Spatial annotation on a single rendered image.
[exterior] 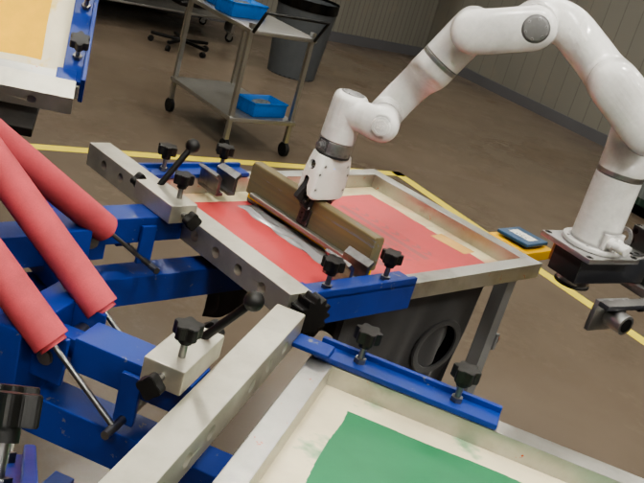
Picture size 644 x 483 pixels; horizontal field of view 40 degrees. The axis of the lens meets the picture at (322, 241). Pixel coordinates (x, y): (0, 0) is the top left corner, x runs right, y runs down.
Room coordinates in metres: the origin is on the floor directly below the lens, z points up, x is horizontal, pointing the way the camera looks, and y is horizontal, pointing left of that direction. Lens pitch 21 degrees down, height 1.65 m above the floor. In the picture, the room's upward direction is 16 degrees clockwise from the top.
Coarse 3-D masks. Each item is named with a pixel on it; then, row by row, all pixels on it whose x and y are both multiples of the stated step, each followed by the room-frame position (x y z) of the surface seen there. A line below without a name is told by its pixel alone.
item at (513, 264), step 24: (192, 192) 1.90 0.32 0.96; (384, 192) 2.31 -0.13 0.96; (408, 192) 2.27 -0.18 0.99; (432, 216) 2.19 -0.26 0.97; (456, 216) 2.18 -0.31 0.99; (480, 240) 2.09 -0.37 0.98; (480, 264) 1.87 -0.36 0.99; (504, 264) 1.92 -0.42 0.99; (528, 264) 1.97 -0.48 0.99; (432, 288) 1.71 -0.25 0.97; (456, 288) 1.77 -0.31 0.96
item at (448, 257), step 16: (416, 240) 2.02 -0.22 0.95; (432, 240) 2.06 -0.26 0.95; (272, 256) 1.68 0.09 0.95; (288, 256) 1.70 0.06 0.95; (304, 256) 1.72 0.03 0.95; (448, 256) 1.98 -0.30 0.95; (464, 256) 2.01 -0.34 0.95; (288, 272) 1.62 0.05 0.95; (304, 272) 1.64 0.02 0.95; (320, 272) 1.66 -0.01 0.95; (416, 272) 1.81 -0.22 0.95
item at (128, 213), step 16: (112, 208) 1.47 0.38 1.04; (128, 208) 1.49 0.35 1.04; (144, 208) 1.51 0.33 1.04; (128, 224) 1.45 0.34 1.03; (144, 224) 1.47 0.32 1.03; (160, 224) 1.50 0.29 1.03; (176, 224) 1.53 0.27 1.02; (112, 240) 1.43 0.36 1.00; (128, 240) 1.45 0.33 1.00; (160, 240) 1.50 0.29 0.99
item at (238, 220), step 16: (208, 208) 1.84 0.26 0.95; (224, 208) 1.86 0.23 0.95; (240, 208) 1.89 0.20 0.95; (368, 208) 2.15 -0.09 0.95; (384, 208) 2.19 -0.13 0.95; (224, 224) 1.77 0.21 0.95; (240, 224) 1.79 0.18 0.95; (256, 224) 1.82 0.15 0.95; (400, 224) 2.10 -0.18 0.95; (416, 224) 2.14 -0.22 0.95; (256, 240) 1.74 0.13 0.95; (272, 240) 1.76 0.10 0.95
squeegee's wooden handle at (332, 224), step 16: (256, 176) 1.93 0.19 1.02; (272, 176) 1.90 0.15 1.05; (256, 192) 1.92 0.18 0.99; (272, 192) 1.89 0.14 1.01; (288, 192) 1.85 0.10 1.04; (288, 208) 1.84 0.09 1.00; (320, 208) 1.78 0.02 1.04; (320, 224) 1.78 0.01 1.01; (336, 224) 1.75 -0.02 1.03; (352, 224) 1.72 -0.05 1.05; (336, 240) 1.74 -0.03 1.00; (352, 240) 1.71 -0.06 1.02; (368, 240) 1.68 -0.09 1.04; (368, 256) 1.68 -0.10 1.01
